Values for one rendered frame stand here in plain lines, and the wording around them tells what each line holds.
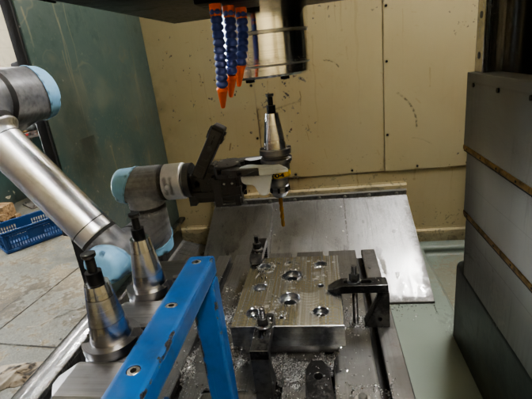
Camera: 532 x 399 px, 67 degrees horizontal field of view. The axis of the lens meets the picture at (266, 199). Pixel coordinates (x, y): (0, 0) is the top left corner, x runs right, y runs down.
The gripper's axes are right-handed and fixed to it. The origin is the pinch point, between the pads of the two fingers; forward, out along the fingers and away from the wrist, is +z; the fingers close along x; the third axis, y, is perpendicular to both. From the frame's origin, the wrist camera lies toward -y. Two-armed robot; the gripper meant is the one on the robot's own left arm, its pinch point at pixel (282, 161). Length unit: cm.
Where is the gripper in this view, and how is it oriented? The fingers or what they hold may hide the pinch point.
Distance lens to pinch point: 79.1
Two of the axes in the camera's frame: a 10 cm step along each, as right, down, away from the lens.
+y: 1.2, 9.4, 3.3
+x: -1.2, 3.5, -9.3
